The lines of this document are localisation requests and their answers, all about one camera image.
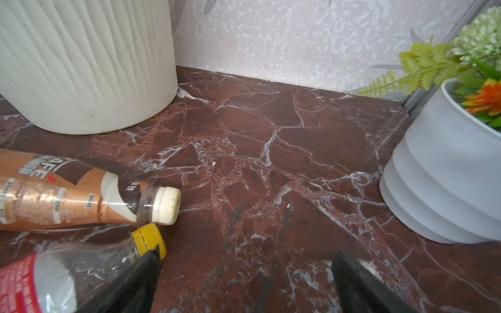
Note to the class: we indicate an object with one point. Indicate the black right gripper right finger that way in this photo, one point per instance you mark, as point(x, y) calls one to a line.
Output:
point(360, 291)

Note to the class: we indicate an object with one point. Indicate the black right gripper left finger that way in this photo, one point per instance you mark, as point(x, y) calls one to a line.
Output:
point(132, 291)

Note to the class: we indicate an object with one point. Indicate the clear bottle red label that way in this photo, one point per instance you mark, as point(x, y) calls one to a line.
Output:
point(68, 276)

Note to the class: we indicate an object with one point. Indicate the brown coffee drink bottle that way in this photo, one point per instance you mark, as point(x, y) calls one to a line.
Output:
point(42, 193)

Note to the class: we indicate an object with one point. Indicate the white ribbed trash bin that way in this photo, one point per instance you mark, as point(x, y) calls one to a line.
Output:
point(87, 67)

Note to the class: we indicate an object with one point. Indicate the white ribbed flower pot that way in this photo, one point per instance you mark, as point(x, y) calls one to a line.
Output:
point(443, 179)

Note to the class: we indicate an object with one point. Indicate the artificial green flower plant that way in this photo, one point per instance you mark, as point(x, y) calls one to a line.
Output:
point(472, 59)

